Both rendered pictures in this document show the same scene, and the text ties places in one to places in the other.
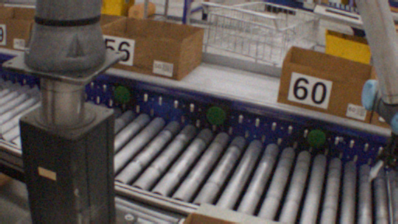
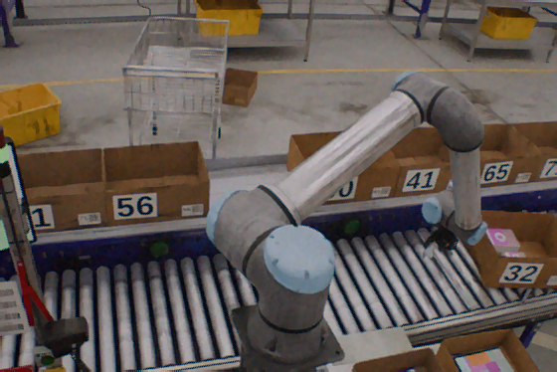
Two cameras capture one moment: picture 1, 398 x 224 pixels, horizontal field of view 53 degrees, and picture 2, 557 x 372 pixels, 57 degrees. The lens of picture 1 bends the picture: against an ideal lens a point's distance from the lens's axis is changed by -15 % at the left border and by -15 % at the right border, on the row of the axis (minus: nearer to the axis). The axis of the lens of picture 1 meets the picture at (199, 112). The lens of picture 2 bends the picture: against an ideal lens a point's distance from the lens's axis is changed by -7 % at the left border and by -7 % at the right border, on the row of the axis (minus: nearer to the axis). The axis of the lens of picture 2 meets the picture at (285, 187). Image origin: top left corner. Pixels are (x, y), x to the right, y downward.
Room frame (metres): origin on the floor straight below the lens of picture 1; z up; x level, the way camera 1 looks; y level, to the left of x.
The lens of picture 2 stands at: (0.22, 0.83, 2.24)
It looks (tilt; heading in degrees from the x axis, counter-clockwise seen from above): 36 degrees down; 324
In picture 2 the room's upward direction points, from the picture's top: 7 degrees clockwise
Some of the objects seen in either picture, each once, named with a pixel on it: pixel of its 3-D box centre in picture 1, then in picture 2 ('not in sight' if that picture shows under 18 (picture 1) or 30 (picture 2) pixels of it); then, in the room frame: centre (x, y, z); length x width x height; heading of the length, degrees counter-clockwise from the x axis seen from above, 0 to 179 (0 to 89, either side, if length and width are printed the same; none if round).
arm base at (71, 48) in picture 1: (65, 35); (288, 318); (0.86, 0.30, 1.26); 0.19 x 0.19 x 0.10
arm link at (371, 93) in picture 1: (382, 97); (442, 208); (1.13, -0.53, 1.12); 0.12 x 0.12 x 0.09; 7
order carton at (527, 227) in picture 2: not in sight; (521, 249); (0.99, -1.00, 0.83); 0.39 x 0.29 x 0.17; 61
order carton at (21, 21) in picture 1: (20, 27); not in sight; (2.09, 1.01, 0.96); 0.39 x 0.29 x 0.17; 74
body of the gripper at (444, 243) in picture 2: (396, 150); (446, 233); (1.14, -0.64, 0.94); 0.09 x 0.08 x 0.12; 164
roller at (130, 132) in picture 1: (116, 144); (196, 307); (1.41, 0.28, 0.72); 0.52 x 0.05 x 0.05; 164
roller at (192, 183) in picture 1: (203, 167); not in sight; (1.32, -0.03, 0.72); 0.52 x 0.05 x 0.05; 164
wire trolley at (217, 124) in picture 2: (261, 68); (179, 106); (3.18, -0.42, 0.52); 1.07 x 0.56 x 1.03; 151
